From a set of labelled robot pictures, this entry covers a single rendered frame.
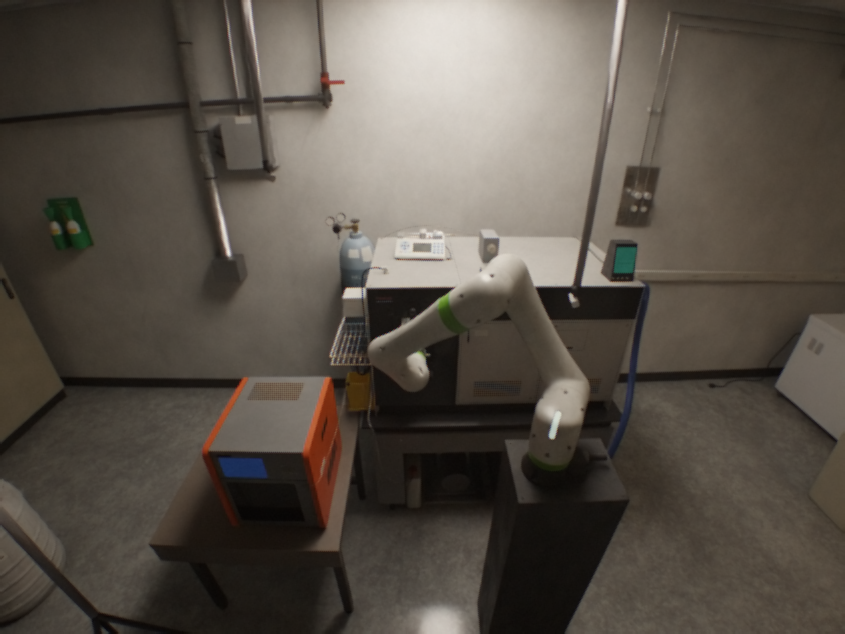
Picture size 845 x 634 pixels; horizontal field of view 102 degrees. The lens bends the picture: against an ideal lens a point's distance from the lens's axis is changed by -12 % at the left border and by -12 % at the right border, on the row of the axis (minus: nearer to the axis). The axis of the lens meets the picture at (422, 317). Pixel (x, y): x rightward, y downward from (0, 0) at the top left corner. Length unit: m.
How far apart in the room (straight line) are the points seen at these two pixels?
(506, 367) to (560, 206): 1.36
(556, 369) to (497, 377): 0.73
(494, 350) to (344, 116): 1.67
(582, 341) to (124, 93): 3.00
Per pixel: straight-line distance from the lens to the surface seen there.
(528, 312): 1.13
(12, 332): 4.04
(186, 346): 3.62
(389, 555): 2.41
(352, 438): 1.96
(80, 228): 3.60
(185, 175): 3.03
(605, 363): 2.02
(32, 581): 2.83
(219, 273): 2.99
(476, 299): 0.96
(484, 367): 1.84
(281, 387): 1.64
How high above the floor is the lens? 2.10
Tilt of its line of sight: 29 degrees down
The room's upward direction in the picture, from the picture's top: straight up
